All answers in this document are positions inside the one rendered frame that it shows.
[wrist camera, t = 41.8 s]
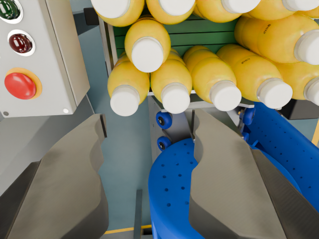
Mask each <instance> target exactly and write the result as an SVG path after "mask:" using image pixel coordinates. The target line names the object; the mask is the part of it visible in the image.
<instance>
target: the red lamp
mask: <svg viewBox="0 0 319 239"><path fill-rule="evenodd" d="M8 42H9V46H10V47H11V49H12V50H14V51H15V52H17V53H19V54H26V53H28V52H29V51H30V50H31V42H30V40H29V39H28V38H27V37H26V36H25V35H23V34H20V33H15V34H12V35H11V36H10V37H9V40H8Z"/></svg>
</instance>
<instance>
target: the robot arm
mask: <svg viewBox="0 0 319 239"><path fill-rule="evenodd" d="M191 133H193V135H194V136H195V145H194V158H195V159H196V161H197V163H198V165H197V166H196V167H195V168H194V169H193V170H192V173H191V186H190V198H189V214H188V220H189V223H190V225H191V226H192V228H193V229H195V230H196V231H197V232H198V233H199V234H200V235H201V236H203V237H204V238H205V239H319V213H318V211H317V210H316V209H315V208H314V207H313V206H312V205H311V203H310V202H309V201H308V200H307V199H306V198H305V197H304V196H303V195H302V194H301V193H300V192H299V191H298V190H297V189H296V187H295V186H294V185H293V184H292V183H291V182H290V181H289V180H288V179H287V178H286V177H285V176H284V175H283V174H282V173H281V172H280V171H279V170H278V169H277V167H276V166H275V165H274V164H273V163H272V162H271V161H270V160H269V159H268V158H267V157H266V156H265V155H264V154H263V153H262V152H261V151H260V150H258V149H252V148H251V147H250V146H249V145H248V144H247V143H246V141H245V140H244V139H243V138H241V137H240V136H239V135H238V134H237V133H236V132H234V131H233V130H232V129H230V128H229V127H228V126H227V125H225V124H224V123H222V122H220V121H219V120H217V119H216V118H214V117H213V116H211V115H210V114H208V113H207V112H205V111H204V110H202V109H195V110H192V121H191ZM105 138H107V128H106V118H105V114H94V115H92V116H90V117H89V118H88V119H86V120H85V121H84V122H82V123H81V124H80V125H78V126H77V127H76V128H74V129H73V130H72V131H70V132H69V133H67V134H66V135H65V136H63V137H62V138H61V139H60V140H59V141H58V142H56V143H55V144H54V145H53V146H52V147H51V148H50V149H49V150H48V152H47V153H46V154H45V155H44V156H43V157H42V159H41V160H40V161H36V162H31V163H30V164H29V166H28V167H27V168H26V169H25V170H24V171H23V172H22V173H21V174H20V175H19V177H18V178H17V179H16V180H15V181H14V182H13V183H12V184H11V185H10V186H9V188H8V189H7V190H6V191H5V192H4V193H3V194H2V195H1V196H0V239H99V238H100V237H101V236H102V235H103V234H104V233H105V232H106V231H107V229H108V226H109V214H108V201H107V198H106V195H105V191H104V188H103V184H102V181H101V177H100V175H99V174H98V172H99V169H100V167H101V166H102V164H103V163H104V157H103V153H102V149H101V144H102V142H103V141H104V139H105Z"/></svg>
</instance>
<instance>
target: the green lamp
mask: <svg viewBox="0 0 319 239"><path fill-rule="evenodd" d="M18 15H19V9H18V7H17V5H16V3H15V2H14V1H13V0H0V17H1V18H3V19H6V20H15V19H16V18H17V17H18Z"/></svg>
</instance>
